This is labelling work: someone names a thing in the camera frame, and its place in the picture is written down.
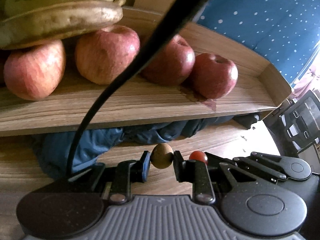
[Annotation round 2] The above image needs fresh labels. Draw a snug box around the cherry tomato back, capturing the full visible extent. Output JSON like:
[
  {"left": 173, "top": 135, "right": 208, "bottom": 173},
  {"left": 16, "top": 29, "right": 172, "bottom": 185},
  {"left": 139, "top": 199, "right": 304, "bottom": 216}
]
[{"left": 189, "top": 151, "right": 208, "bottom": 165}]

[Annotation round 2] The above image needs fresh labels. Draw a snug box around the small brown longan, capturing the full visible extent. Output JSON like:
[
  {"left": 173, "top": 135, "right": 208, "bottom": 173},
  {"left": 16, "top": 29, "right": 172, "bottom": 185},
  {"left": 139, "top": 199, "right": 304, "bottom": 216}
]
[{"left": 150, "top": 143, "right": 173, "bottom": 169}]

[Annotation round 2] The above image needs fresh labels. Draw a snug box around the pale red apple left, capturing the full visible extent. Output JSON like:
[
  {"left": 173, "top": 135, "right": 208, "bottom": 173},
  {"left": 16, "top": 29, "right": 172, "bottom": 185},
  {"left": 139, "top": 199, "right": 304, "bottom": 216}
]
[{"left": 3, "top": 40, "right": 66, "bottom": 101}]

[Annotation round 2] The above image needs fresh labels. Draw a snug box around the pale red apple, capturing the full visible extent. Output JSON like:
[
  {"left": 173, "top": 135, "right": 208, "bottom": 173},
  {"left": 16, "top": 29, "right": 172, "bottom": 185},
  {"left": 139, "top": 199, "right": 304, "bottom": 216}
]
[
  {"left": 3, "top": 40, "right": 66, "bottom": 101},
  {"left": 75, "top": 25, "right": 140, "bottom": 85}
]

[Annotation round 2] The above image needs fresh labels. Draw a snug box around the blue dotted fabric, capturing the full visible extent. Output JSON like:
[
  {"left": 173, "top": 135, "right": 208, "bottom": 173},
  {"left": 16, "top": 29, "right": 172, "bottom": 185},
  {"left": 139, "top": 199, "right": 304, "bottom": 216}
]
[{"left": 195, "top": 0, "right": 319, "bottom": 83}]

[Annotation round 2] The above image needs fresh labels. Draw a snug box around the bottom banana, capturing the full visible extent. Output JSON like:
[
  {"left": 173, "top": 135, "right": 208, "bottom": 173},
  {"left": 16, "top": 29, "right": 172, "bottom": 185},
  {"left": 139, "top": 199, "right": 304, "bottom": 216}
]
[{"left": 1, "top": 0, "right": 123, "bottom": 50}]

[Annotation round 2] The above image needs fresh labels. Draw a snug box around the black cable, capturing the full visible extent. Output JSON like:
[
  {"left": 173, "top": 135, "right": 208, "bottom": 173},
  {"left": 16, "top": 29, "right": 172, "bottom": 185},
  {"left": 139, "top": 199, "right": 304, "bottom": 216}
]
[{"left": 65, "top": 0, "right": 228, "bottom": 178}]

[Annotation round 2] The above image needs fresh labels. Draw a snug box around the dark red apple right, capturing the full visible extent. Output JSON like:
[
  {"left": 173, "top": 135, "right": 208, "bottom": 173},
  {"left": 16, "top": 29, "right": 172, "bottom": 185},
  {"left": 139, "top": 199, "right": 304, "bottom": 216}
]
[{"left": 190, "top": 53, "right": 238, "bottom": 99}]

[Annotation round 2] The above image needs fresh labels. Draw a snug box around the black office chair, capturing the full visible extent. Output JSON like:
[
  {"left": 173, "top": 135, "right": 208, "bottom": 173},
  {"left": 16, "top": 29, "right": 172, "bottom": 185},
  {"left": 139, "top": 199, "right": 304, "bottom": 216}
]
[{"left": 264, "top": 90, "right": 319, "bottom": 157}]

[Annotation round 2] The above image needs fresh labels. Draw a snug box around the dark blue cloth under shelf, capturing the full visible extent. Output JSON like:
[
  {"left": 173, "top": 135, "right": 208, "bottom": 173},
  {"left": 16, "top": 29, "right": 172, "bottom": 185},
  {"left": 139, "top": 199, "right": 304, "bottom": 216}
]
[{"left": 33, "top": 113, "right": 261, "bottom": 179}]

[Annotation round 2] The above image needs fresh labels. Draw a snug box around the dark red apple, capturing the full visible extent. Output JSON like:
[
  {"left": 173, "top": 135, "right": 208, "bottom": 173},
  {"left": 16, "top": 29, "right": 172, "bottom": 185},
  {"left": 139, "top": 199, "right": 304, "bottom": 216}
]
[
  {"left": 142, "top": 34, "right": 195, "bottom": 86},
  {"left": 190, "top": 53, "right": 238, "bottom": 99}
]

